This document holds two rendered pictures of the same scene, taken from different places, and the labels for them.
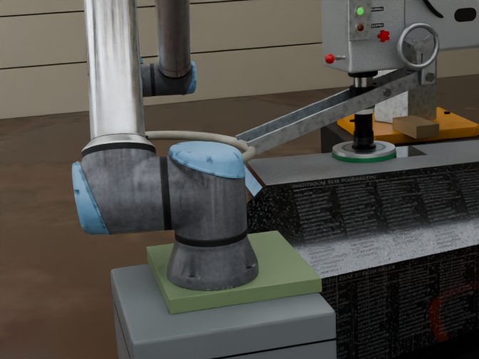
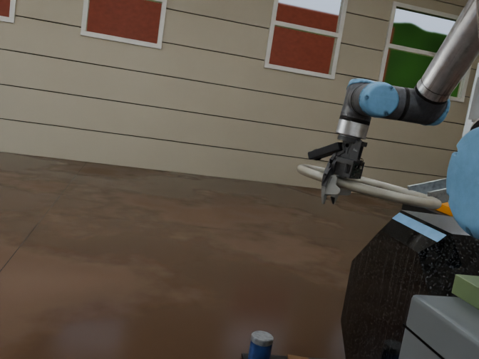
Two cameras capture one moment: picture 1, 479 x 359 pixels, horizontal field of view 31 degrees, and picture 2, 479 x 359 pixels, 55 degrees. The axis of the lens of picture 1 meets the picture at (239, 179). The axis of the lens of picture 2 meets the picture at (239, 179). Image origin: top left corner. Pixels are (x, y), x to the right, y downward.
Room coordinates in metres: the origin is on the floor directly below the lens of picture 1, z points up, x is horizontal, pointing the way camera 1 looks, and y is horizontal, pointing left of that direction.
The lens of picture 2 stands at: (1.05, 0.63, 1.11)
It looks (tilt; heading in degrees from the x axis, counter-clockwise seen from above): 8 degrees down; 0
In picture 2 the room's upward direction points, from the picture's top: 9 degrees clockwise
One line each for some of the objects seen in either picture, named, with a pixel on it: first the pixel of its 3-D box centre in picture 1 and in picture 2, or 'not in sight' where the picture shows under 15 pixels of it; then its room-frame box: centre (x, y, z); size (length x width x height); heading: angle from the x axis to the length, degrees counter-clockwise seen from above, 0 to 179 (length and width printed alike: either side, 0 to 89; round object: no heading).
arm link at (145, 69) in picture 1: (130, 80); (377, 100); (2.33, 0.29, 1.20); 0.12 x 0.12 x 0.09; 5
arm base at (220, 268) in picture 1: (212, 250); not in sight; (1.67, 0.06, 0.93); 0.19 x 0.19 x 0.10
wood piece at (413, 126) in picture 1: (415, 126); not in sight; (3.33, -0.71, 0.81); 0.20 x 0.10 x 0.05; 17
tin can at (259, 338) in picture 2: not in sight; (260, 349); (3.00, 0.42, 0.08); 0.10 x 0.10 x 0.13
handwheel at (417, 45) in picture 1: (413, 45); not in sight; (2.75, -0.58, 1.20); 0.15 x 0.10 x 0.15; 108
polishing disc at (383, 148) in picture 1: (363, 149); not in sight; (2.83, -0.43, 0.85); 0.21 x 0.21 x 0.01
